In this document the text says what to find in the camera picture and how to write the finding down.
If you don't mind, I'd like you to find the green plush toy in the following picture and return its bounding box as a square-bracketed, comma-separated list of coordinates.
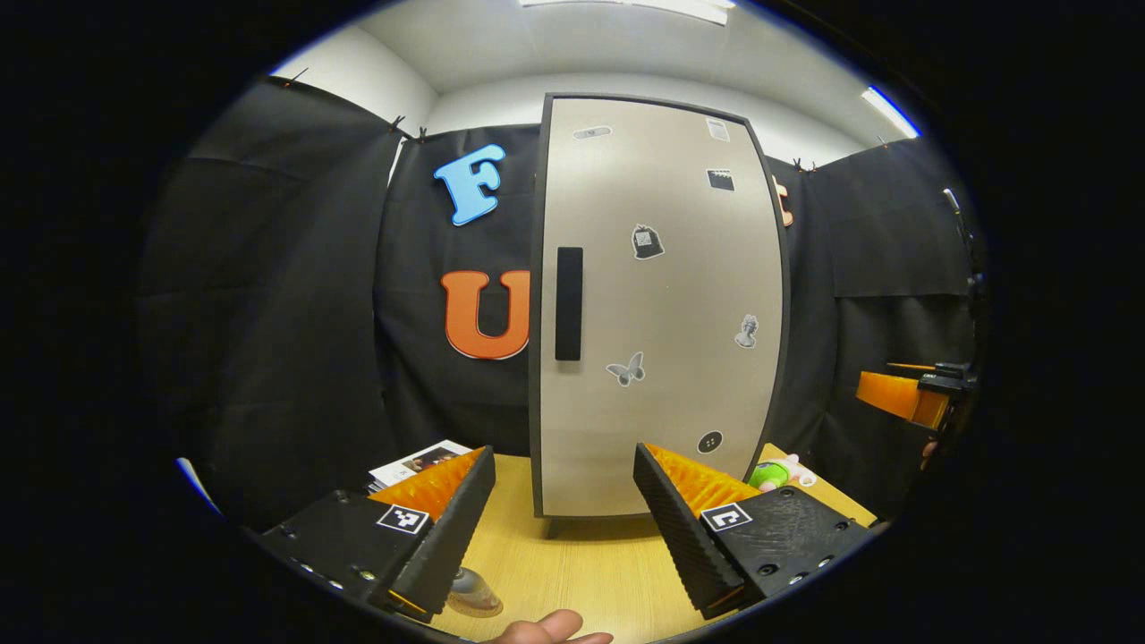
[747, 453, 817, 491]

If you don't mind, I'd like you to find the ceiling light panel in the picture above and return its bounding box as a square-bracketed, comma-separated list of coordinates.
[519, 0, 734, 26]
[861, 85, 922, 140]

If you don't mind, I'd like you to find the black door handle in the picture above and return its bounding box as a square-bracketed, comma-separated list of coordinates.
[555, 247, 584, 362]

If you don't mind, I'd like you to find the black backdrop cloth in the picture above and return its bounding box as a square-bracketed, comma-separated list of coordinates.
[139, 76, 985, 533]

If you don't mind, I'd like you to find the grey cabinet door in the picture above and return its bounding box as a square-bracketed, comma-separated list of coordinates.
[528, 92, 793, 520]

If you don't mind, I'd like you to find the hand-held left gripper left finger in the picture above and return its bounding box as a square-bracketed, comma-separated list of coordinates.
[259, 445, 498, 624]

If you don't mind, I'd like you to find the pink label bottle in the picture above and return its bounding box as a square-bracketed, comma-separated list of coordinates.
[445, 565, 505, 620]

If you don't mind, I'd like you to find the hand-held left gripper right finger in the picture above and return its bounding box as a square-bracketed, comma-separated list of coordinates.
[632, 441, 876, 621]

